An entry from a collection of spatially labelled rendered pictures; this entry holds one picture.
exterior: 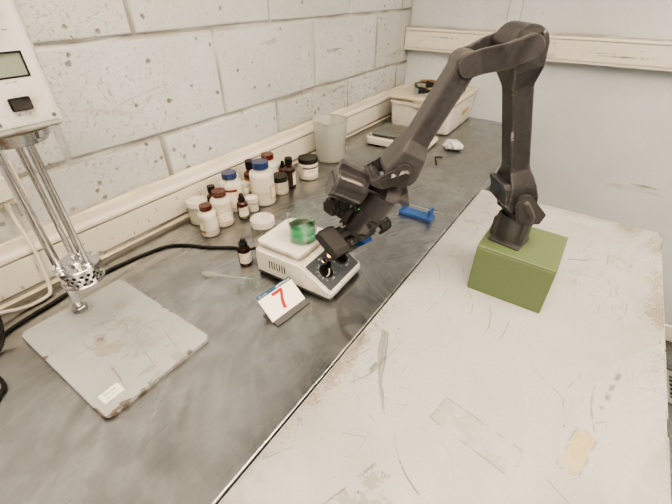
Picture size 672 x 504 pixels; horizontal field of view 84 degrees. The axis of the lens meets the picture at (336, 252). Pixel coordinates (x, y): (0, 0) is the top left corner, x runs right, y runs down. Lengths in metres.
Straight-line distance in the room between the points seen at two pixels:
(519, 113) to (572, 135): 1.36
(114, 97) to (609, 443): 1.14
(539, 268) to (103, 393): 0.79
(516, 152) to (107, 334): 0.81
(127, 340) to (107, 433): 0.18
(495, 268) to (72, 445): 0.78
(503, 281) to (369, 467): 0.46
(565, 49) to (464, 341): 1.46
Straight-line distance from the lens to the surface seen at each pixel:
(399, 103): 1.84
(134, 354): 0.77
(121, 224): 1.06
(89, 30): 1.03
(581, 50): 1.96
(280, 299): 0.78
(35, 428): 0.77
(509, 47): 0.65
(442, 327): 0.77
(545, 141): 2.09
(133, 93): 1.07
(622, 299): 1.00
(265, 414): 0.64
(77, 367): 0.80
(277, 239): 0.83
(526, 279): 0.83
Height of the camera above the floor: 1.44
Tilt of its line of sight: 35 degrees down
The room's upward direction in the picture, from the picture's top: straight up
